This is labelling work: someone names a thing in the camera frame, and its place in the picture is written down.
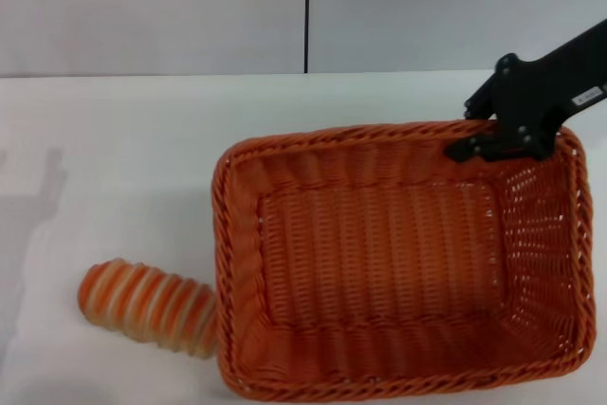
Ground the orange woven plastic basket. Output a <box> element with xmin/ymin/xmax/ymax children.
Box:
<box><xmin>210</xmin><ymin>119</ymin><xmax>598</xmax><ymax>401</ymax></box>

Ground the black wall panel seam strip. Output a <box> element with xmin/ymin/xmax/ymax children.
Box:
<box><xmin>302</xmin><ymin>0</ymin><xmax>312</xmax><ymax>75</ymax></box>

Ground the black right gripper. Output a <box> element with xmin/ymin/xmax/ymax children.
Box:
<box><xmin>444</xmin><ymin>18</ymin><xmax>607</xmax><ymax>163</ymax></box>

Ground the orange white striped bread roll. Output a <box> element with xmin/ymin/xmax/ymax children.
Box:
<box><xmin>77</xmin><ymin>256</ymin><xmax>218</xmax><ymax>359</ymax></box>

